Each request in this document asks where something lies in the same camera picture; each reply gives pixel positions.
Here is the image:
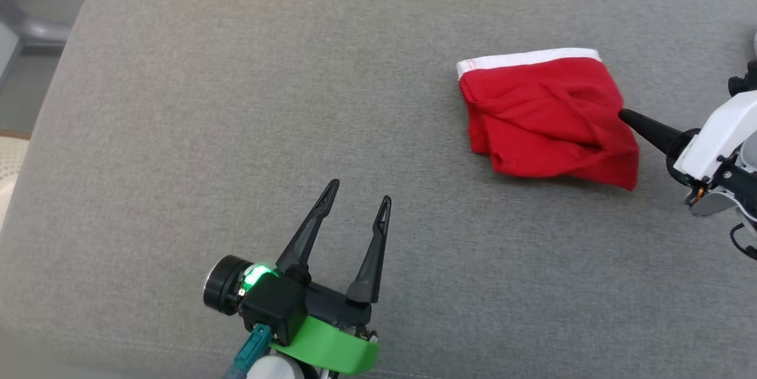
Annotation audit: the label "teal left camera connector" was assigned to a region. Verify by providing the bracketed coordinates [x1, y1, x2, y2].
[232, 324, 273, 371]

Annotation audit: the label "cream perforated mat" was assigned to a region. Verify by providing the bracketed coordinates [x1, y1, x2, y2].
[0, 134, 31, 233]

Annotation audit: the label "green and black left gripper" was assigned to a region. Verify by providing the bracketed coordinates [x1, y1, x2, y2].
[269, 179, 393, 375]

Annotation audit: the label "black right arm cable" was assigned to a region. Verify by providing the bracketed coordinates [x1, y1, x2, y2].
[730, 222, 757, 261]

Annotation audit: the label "grey curved metal tube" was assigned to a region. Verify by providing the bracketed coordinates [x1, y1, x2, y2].
[0, 0, 73, 44]

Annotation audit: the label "red shorts with white waistband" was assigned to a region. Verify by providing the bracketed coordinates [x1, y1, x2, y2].
[455, 48, 641, 192]

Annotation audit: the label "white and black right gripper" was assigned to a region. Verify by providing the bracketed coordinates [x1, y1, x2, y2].
[618, 90, 757, 186]

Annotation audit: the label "grey fabric sofa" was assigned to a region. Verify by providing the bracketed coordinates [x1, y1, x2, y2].
[0, 0, 757, 379]

